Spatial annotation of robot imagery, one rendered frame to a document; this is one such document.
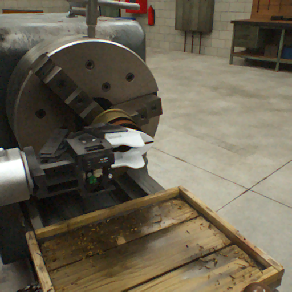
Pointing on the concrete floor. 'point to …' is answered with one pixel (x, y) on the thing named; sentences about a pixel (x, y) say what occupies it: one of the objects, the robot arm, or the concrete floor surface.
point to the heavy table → (20, 11)
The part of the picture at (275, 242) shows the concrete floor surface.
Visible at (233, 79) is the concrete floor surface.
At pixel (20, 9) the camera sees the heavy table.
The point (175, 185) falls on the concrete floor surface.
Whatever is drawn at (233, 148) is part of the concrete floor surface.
